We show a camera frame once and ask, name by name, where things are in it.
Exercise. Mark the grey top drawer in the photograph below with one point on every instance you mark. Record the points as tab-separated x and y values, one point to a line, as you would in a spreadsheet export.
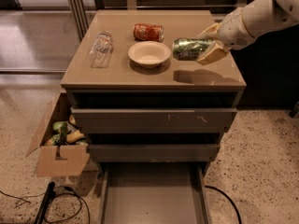
179	120

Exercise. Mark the beige item in box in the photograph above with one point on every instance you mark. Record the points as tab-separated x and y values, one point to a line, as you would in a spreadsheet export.
74	137

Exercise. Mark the brown cardboard box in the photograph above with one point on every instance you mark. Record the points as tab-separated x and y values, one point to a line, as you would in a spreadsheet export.
54	161

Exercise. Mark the green soda can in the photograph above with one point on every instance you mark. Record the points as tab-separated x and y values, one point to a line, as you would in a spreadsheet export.
189	49

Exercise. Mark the green snack bag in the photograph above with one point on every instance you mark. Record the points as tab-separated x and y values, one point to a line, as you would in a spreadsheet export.
61	131

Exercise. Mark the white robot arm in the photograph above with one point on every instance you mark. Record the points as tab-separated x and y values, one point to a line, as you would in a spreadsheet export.
264	16

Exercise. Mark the white paper bowl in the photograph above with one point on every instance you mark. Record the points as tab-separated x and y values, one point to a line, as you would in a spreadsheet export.
149	54

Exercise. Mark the grey middle drawer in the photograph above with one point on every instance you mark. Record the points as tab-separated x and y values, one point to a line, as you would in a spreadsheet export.
153	153

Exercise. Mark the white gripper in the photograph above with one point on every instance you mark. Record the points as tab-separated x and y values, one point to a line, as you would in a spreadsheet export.
233	31

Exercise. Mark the grey drawer cabinet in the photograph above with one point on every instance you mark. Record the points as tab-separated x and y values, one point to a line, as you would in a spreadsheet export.
125	84

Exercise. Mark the grey open bottom drawer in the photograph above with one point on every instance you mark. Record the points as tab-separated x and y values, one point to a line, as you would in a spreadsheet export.
153	193

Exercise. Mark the black bar on floor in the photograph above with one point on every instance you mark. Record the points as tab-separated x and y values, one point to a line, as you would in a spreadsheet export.
48	196

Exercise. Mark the red soda can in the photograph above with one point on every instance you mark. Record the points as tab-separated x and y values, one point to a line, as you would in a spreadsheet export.
148	32

